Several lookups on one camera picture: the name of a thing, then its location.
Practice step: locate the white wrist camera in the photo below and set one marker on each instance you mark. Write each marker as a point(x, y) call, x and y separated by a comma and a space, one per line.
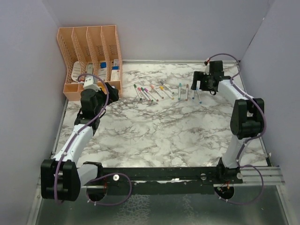
point(207, 70)
point(89, 83)

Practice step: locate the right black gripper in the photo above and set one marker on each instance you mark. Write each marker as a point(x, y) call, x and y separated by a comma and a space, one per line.
point(199, 76)

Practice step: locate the blue white box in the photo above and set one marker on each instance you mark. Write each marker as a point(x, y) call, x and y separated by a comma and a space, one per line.
point(102, 70)

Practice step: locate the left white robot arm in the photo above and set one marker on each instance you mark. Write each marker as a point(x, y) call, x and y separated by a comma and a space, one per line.
point(61, 179)

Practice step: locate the brown cap marker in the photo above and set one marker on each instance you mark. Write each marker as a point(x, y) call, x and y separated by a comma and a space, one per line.
point(187, 89)

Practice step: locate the aluminium frame rail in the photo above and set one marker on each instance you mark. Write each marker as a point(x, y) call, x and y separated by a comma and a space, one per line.
point(272, 176)

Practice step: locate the peach cap marker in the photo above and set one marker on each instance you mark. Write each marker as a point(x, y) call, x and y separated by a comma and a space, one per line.
point(153, 87)

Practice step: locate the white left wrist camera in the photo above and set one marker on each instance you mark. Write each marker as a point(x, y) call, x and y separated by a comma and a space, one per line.
point(89, 83)

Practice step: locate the peach plastic file organizer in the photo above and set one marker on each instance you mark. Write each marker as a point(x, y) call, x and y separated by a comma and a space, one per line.
point(89, 44)

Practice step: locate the white stapler package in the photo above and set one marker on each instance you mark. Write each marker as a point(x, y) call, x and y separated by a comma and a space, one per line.
point(89, 68)

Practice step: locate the white red box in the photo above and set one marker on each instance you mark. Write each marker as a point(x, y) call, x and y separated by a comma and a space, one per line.
point(115, 72)

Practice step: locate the teal cap marker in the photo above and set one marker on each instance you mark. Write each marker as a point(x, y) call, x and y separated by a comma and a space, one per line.
point(179, 91)

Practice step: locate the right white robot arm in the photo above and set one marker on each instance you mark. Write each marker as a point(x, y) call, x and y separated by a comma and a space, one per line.
point(247, 122)

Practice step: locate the light blue marker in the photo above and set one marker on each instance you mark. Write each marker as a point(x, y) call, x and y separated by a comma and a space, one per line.
point(199, 96)

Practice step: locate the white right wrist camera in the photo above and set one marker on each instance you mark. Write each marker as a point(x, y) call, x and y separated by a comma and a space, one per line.
point(207, 70)

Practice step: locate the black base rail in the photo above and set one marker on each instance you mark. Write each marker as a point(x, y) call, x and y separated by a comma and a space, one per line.
point(155, 180)

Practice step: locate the grey cap marker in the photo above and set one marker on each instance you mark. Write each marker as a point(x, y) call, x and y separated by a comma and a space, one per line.
point(166, 87)

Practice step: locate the pink cap marker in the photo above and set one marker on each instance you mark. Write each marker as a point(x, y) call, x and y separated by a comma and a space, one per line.
point(141, 92)

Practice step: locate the yellow cap marker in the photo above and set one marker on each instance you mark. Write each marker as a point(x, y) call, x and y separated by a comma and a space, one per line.
point(169, 95)

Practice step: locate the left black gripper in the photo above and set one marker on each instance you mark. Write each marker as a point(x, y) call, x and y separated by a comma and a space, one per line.
point(113, 93)

